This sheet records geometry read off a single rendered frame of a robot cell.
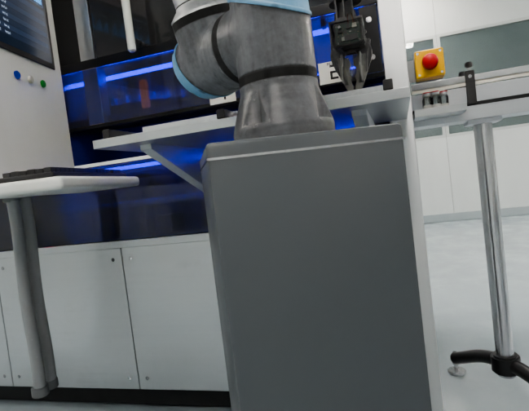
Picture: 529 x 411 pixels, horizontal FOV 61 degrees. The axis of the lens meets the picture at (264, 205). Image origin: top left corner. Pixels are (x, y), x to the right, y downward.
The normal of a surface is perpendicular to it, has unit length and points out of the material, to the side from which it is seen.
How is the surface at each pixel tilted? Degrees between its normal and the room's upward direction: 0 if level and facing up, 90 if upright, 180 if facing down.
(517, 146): 90
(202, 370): 90
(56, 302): 90
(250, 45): 90
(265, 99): 72
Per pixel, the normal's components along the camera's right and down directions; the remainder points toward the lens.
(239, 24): -0.76, 0.12
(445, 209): -0.29, 0.08
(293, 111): 0.09, -0.27
